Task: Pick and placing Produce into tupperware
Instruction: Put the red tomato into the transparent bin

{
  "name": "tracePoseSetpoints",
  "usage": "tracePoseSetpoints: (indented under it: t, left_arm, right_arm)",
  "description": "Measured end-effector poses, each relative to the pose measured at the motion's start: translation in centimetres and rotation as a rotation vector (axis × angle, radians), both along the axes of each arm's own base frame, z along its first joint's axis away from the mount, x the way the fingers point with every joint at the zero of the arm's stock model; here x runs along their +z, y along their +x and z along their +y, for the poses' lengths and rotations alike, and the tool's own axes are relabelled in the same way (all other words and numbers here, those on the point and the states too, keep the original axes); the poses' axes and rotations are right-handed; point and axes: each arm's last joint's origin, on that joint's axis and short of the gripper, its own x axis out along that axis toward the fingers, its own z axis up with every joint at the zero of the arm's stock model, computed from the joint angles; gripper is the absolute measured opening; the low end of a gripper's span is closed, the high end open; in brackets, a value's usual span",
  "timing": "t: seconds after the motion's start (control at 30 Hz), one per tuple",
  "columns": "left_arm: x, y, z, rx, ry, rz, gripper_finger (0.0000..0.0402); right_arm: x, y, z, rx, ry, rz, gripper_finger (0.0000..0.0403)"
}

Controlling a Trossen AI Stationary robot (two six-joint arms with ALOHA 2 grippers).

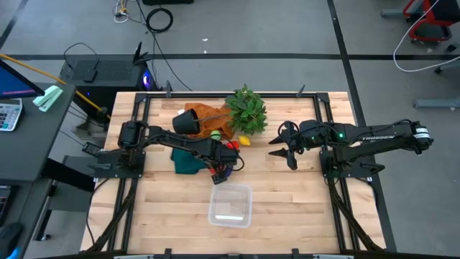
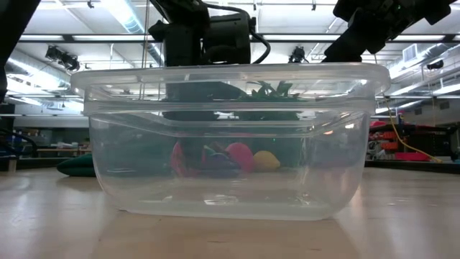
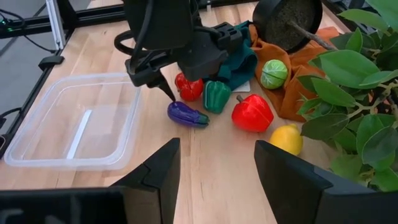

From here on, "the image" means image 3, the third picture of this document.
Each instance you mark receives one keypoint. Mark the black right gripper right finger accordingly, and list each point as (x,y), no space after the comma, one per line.
(289,186)

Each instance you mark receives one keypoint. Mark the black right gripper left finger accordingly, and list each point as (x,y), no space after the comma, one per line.
(158,186)

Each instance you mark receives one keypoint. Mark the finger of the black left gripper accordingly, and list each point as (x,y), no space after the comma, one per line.
(164,85)
(203,60)

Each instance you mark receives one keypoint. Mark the red toy tomato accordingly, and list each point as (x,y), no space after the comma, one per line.
(189,91)

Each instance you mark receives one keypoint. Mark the purple toy eggplant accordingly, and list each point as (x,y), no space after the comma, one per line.
(183,113)

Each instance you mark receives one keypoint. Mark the green toy bell pepper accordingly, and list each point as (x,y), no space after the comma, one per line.
(216,97)

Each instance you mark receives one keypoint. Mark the yellow toy lemon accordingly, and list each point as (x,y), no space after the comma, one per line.
(286,138)

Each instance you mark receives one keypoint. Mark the light green toy cabbage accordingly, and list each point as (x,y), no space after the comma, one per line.
(273,74)

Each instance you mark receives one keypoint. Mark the red toy bell pepper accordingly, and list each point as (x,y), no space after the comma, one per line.
(252,115)

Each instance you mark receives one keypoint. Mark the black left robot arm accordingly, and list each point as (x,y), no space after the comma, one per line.
(164,21)

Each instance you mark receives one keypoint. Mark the clear plastic tupperware container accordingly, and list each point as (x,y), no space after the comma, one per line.
(102,124)

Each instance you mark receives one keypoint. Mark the dark green cloth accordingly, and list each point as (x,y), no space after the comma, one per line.
(242,65)

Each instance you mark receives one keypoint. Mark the small white card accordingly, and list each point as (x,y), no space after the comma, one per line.
(244,88)

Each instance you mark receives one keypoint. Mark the orange cloth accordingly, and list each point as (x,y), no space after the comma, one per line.
(289,102)

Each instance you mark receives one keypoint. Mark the black plant pot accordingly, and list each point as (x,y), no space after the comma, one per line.
(286,25)

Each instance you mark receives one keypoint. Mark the black table clamp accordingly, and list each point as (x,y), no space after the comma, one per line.
(51,62)

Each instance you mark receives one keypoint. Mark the artificial green leafy plant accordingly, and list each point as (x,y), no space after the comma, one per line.
(345,65)

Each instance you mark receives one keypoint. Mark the silver aluminium post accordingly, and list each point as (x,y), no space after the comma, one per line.
(56,25)

